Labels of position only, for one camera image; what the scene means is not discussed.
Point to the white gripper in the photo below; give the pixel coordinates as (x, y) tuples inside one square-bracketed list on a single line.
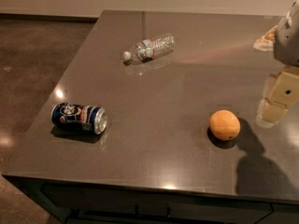
[(287, 44)]

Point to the blue pepsi can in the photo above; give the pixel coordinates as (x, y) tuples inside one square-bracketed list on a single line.
[(82, 118)]

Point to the orange fruit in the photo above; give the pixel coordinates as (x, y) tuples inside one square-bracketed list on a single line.
[(224, 125)]

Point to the clear plastic water bottle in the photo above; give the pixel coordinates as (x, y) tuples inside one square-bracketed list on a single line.
[(150, 48)]

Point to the dark cabinet under counter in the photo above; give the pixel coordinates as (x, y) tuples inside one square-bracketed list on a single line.
[(87, 203)]

